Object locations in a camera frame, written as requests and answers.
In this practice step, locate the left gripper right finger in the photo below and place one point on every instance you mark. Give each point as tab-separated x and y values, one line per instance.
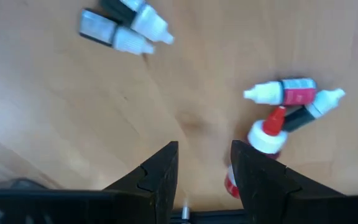
266	193

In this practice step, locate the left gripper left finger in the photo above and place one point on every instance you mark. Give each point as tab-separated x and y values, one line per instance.
157	186

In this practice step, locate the large red food coloring bottle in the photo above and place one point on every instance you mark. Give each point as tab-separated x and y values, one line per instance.
266	140

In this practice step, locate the small black dropper bottle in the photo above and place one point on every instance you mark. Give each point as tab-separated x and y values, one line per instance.
297	119

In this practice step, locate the small crimson dropper bottle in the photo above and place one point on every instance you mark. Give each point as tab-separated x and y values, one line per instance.
297	95

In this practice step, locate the small silver-label dropper bottle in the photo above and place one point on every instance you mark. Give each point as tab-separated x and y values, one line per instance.
99	28

